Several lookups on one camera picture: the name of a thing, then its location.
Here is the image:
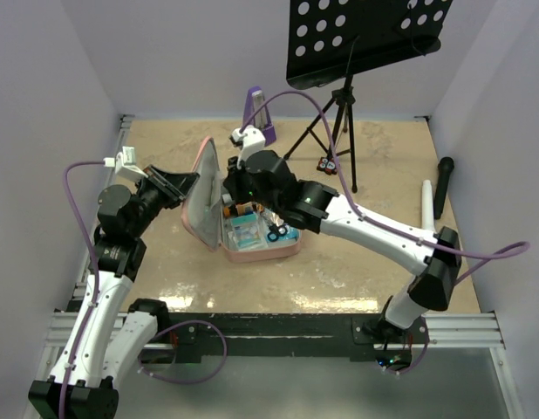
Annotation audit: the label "purple metronome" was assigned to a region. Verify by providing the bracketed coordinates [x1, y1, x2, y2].
[242, 86, 276, 146]

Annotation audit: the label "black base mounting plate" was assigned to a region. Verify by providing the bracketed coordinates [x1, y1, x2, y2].
[150, 313, 429, 363]

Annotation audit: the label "aluminium left rail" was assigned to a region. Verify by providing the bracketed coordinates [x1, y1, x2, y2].
[62, 113, 136, 289]

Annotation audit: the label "black music stand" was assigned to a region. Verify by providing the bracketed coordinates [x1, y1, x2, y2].
[283, 0, 454, 194]

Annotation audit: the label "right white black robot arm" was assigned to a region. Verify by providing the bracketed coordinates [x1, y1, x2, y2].
[223, 150, 461, 343]

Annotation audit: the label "brown medicine bottle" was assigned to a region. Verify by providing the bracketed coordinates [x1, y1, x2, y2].
[222, 203, 258, 218]

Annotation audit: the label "pink medicine kit case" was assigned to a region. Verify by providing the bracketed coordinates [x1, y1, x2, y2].
[181, 137, 302, 263]

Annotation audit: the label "aluminium front rail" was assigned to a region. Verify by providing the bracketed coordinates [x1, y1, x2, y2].
[44, 312, 507, 349]

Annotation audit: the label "black microphone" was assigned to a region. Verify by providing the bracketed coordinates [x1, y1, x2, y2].
[433, 156, 454, 220]

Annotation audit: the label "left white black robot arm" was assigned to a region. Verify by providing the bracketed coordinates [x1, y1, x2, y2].
[28, 165, 200, 418]

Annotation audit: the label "small red black tuner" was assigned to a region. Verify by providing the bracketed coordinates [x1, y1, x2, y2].
[317, 157, 338, 175]

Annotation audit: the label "aluminium rail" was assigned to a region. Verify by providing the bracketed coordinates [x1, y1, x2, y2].
[44, 312, 507, 349]
[62, 113, 136, 289]

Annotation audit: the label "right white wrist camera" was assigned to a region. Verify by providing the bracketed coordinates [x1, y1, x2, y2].
[229, 125, 266, 168]

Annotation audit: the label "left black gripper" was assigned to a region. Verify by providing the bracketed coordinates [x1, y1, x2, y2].
[128, 164, 200, 237]

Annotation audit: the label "teal white box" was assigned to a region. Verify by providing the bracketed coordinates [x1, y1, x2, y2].
[230, 213, 263, 250]

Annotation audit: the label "blue cotton swab packet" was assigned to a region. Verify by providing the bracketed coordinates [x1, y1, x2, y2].
[262, 209, 299, 244]

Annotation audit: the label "black handled scissors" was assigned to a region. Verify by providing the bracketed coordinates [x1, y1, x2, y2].
[266, 221, 289, 243]

